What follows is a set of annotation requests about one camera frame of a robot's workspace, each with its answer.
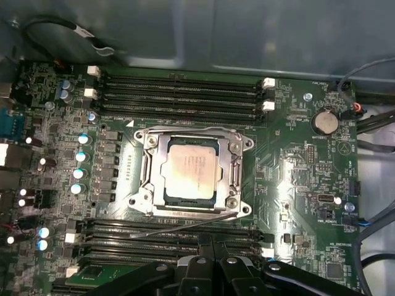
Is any black grey pc case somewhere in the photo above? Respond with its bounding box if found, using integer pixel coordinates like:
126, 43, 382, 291
0, 0, 395, 296

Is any cpu socket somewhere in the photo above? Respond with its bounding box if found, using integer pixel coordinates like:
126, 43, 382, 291
128, 125, 256, 220

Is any silver coin battery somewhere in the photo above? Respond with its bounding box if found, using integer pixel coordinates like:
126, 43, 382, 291
311, 109, 339, 135

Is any black cable white label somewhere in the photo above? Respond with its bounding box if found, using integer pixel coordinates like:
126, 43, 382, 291
23, 15, 115, 59

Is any blue port connector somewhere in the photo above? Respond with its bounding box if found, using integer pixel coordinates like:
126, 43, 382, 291
0, 109, 25, 136

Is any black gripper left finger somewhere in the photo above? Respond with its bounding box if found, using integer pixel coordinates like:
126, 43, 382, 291
92, 234, 214, 296

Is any metal cpu locking lever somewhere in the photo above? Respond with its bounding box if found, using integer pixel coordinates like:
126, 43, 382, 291
141, 125, 246, 142
128, 212, 238, 239

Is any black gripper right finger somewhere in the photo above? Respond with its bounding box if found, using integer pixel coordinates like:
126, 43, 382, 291
214, 236, 365, 296

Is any silver cpu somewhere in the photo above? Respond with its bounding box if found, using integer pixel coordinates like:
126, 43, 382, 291
162, 142, 223, 206

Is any grey wire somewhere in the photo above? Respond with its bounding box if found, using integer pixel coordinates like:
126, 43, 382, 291
338, 58, 395, 93

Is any green motherboard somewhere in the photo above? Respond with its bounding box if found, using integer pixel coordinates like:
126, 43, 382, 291
0, 60, 364, 296

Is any metal socket cover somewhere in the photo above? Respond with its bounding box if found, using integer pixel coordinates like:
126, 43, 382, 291
144, 131, 243, 216

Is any black internal cable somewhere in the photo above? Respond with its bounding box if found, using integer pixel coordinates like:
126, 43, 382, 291
356, 89, 395, 152

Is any silver port connector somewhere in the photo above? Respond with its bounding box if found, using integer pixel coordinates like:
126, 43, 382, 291
0, 143, 31, 167

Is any green RAM stick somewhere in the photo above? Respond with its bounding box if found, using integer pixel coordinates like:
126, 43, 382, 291
66, 264, 152, 286

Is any grey square choke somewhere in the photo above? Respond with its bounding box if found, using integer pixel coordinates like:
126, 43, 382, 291
94, 180, 117, 191
98, 142, 120, 154
94, 168, 119, 179
100, 131, 122, 142
92, 192, 117, 204
96, 155, 120, 167

